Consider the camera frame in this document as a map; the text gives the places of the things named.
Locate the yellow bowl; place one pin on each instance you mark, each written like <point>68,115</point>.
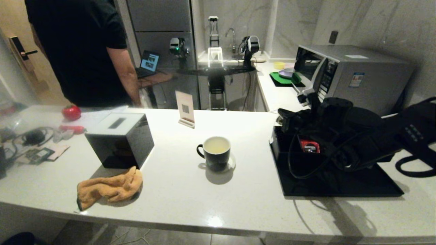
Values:
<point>279,65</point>

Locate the pink paper packet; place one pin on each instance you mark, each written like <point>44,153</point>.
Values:
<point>61,149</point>

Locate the red tea packet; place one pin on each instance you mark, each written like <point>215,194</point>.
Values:
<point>308,146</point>

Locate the black electric kettle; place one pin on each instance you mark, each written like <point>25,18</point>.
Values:
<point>366,119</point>

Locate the black background robot arm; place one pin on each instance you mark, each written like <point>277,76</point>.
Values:
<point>251,46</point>

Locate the green mat black edge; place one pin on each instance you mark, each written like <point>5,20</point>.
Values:
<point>277,81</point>

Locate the red toy tomato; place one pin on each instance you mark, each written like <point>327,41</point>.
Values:
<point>71,113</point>

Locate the black round floor object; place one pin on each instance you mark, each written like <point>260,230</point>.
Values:
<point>17,239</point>

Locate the dark wall outlet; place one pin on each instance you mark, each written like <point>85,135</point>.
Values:
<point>333,37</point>

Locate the person in black shirt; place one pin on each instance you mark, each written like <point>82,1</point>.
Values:
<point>78,51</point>

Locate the black compartment box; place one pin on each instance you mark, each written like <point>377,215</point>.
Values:
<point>279,149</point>

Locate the crumpled white wrapper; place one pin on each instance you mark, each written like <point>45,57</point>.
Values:
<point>64,136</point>

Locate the grey refrigerator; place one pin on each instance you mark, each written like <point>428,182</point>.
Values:
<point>163,20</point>

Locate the chrome faucet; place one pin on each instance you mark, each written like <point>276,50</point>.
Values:
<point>233,42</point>

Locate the orange terry cloth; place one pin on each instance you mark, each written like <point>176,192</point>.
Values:
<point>108,189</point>

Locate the black mug white inside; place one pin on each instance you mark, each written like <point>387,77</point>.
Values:
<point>214,158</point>

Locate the black laptop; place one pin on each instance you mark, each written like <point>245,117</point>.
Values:
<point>150,63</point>

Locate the black serving tray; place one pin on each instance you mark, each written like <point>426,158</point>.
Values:
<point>340,187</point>

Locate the black computer mouse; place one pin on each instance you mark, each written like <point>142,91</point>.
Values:
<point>34,137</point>

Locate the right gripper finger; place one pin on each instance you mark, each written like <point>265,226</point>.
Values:
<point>291,115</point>
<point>294,128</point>

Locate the brown wooden side table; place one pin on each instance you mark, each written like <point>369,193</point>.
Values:
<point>156,79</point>

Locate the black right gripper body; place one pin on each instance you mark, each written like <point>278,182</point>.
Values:
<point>328,119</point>

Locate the silver microwave oven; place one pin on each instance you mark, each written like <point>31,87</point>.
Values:
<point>374,81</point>

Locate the QR code table sign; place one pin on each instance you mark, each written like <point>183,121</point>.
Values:
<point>185,107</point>

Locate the grey device green light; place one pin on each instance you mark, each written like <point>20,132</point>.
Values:
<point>175,46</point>

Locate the small beige round dish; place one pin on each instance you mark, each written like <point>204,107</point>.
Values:
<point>260,60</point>

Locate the black round pedestal table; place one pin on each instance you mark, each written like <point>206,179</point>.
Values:
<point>218,70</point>

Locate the black tissue box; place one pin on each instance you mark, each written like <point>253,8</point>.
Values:
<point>119,149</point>

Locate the dark green printed packet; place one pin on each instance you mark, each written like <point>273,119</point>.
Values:
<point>40,155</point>

